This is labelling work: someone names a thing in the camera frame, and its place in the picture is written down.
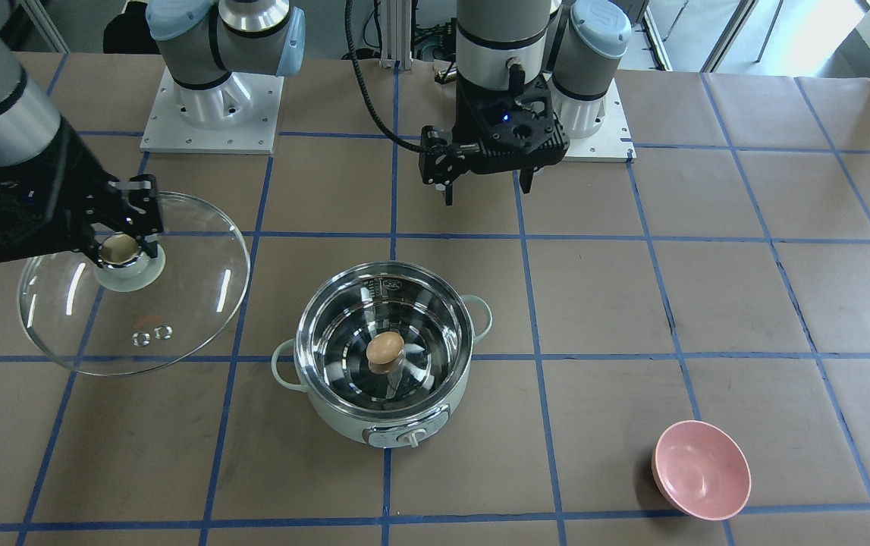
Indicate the pink bowl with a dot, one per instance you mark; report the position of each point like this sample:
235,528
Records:
701,471

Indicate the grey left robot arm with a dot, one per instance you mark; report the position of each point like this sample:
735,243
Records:
532,78

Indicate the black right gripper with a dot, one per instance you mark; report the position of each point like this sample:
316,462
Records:
76,184

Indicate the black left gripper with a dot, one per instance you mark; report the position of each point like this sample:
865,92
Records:
468,118

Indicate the pale green electric pot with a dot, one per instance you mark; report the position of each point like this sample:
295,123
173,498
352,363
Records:
407,401

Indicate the glass pot lid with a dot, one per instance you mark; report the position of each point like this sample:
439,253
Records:
135,313

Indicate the aluminium frame post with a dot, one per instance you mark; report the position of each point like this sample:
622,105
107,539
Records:
396,20

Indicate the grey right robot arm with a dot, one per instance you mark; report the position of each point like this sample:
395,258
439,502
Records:
107,97

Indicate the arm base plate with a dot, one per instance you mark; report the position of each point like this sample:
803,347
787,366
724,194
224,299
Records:
601,129
238,117

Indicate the brown egg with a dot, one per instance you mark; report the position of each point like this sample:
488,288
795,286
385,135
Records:
384,348

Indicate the black power adapter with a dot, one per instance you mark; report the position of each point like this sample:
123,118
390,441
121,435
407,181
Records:
446,45

